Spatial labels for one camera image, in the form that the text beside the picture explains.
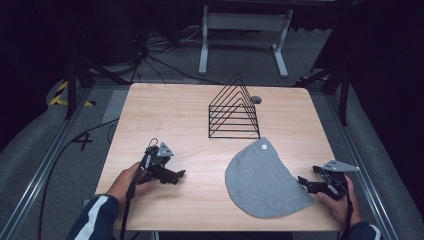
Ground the yellow black floor tape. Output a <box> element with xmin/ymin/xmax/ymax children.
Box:
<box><xmin>48</xmin><ymin>80</ymin><xmax>97</xmax><ymax>108</ymax></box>

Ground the aluminium floor rail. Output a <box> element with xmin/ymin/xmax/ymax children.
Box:
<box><xmin>0</xmin><ymin>85</ymin><xmax>95</xmax><ymax>240</ymax></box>
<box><xmin>323</xmin><ymin>93</ymin><xmax>402</xmax><ymax>240</ymax></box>

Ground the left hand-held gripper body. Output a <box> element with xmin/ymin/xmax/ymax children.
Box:
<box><xmin>141</xmin><ymin>142</ymin><xmax>175</xmax><ymax>184</ymax></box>

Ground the black floor cable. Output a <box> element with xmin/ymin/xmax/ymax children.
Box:
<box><xmin>37</xmin><ymin>117</ymin><xmax>120</xmax><ymax>240</ymax></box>

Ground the black wire triangular rack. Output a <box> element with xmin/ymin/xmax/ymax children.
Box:
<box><xmin>208</xmin><ymin>73</ymin><xmax>262</xmax><ymax>140</ymax></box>

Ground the tangle of black floor cables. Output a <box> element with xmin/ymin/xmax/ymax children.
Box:
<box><xmin>131</xmin><ymin>24</ymin><xmax>223</xmax><ymax>85</ymax></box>

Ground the white metal table frame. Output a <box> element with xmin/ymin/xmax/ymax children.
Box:
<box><xmin>198</xmin><ymin>4</ymin><xmax>295</xmax><ymax>79</ymax></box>

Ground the grey knitted hat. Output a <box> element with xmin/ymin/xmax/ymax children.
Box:
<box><xmin>224</xmin><ymin>136</ymin><xmax>315</xmax><ymax>220</ymax></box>

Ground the person's left hand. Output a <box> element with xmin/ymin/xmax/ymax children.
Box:
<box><xmin>106</xmin><ymin>162</ymin><xmax>157</xmax><ymax>204</ymax></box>

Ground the black metal stand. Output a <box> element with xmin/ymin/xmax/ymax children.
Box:
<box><xmin>64</xmin><ymin>54</ymin><xmax>132</xmax><ymax>121</ymax></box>
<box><xmin>293</xmin><ymin>61</ymin><xmax>352</xmax><ymax>127</ymax></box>

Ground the person's right hand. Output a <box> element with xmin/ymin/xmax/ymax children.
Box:
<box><xmin>314</xmin><ymin>175</ymin><xmax>363</xmax><ymax>228</ymax></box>

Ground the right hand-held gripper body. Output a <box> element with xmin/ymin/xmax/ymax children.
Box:
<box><xmin>312</xmin><ymin>159</ymin><xmax>361</xmax><ymax>201</ymax></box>

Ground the right hand-held gripper cable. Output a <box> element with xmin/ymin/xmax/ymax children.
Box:
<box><xmin>340</xmin><ymin>186</ymin><xmax>355</xmax><ymax>240</ymax></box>

